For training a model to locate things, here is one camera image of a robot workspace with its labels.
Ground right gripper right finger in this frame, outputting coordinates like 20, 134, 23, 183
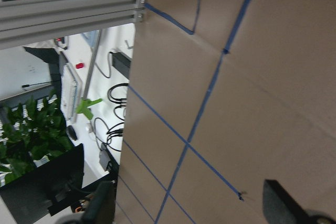
262, 179, 335, 223

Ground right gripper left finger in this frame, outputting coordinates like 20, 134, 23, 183
81, 182, 116, 224

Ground black monitor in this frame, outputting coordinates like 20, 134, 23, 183
1, 144, 84, 223

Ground green potted plant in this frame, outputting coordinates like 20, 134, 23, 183
1, 90, 74, 186

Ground white keyboard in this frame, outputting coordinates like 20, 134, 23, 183
60, 63, 82, 124

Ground black power adapter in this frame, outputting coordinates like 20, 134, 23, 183
112, 52, 131, 79

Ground green handled reacher grabber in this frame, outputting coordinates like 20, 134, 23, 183
76, 29, 102, 120

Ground coiled black cable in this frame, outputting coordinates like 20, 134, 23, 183
93, 82, 130, 153

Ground aluminium frame post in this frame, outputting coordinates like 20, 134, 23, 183
1, 0, 145, 49

